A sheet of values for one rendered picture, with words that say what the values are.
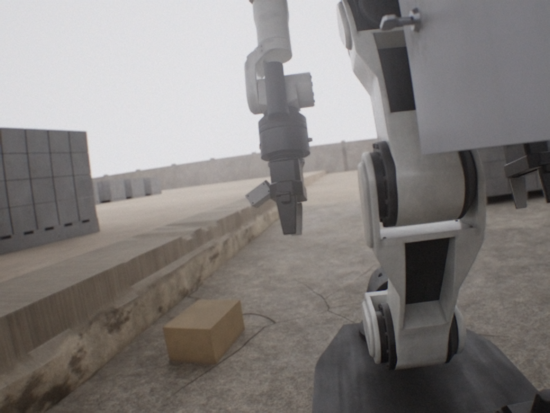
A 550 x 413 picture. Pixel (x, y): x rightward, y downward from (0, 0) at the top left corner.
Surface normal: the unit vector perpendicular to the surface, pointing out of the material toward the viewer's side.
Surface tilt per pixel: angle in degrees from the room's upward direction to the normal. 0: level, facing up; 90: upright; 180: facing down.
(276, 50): 169
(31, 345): 89
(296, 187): 82
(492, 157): 90
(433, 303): 30
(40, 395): 104
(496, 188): 90
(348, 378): 0
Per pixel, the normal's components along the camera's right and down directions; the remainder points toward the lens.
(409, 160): -0.15, -0.33
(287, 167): -0.14, -0.12
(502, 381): -0.12, -0.99
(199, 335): -0.25, 0.09
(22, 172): 0.93, -0.09
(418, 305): -0.16, -0.82
